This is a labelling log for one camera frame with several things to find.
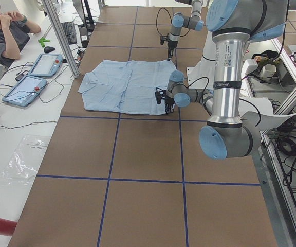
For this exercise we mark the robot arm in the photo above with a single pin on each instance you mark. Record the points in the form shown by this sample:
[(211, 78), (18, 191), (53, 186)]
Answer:
[(233, 24), (180, 21)]

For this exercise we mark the lower blue teach pendant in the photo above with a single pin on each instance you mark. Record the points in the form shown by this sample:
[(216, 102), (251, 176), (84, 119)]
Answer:
[(25, 91)]

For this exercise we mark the seated person in grey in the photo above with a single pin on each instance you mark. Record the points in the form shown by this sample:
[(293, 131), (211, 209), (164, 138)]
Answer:
[(14, 35)]

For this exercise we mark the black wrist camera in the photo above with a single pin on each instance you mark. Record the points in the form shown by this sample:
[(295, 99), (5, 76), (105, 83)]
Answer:
[(159, 95), (164, 39)]

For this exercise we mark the black computer mouse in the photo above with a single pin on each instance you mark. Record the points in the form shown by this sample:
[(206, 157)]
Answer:
[(49, 49)]

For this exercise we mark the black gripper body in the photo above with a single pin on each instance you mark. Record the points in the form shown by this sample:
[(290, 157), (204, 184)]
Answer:
[(169, 100), (171, 45)]

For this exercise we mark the white curved paper sheet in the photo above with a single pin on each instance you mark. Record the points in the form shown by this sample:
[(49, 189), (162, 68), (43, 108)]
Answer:
[(259, 112)]

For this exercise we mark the aluminium frame rack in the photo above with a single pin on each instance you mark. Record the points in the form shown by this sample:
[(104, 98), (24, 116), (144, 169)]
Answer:
[(276, 161)]

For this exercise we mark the black smartphone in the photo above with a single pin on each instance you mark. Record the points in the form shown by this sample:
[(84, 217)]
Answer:
[(20, 76)]

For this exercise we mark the white box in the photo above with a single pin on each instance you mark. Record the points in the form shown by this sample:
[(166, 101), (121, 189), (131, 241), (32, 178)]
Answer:
[(249, 66)]

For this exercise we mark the aluminium frame post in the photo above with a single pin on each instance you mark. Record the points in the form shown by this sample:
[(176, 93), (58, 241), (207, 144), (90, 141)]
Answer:
[(55, 22)]

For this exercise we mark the upper blue teach pendant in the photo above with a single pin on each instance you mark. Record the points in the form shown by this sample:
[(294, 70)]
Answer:
[(46, 65)]

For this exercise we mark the green plastic tool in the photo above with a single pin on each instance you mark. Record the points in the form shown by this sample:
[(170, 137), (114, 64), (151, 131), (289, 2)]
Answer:
[(43, 41)]

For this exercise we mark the light blue button shirt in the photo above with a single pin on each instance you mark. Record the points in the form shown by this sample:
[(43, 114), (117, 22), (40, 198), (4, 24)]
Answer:
[(126, 87)]

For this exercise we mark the clear plastic bag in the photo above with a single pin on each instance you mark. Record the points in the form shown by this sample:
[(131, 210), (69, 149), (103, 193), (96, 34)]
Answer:
[(25, 161)]

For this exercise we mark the black computer keyboard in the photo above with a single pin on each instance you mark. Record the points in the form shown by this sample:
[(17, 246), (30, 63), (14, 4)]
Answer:
[(70, 32)]

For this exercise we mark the blue teach pendant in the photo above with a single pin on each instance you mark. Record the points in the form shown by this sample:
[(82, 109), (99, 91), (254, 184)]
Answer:
[(46, 65), (25, 91)]

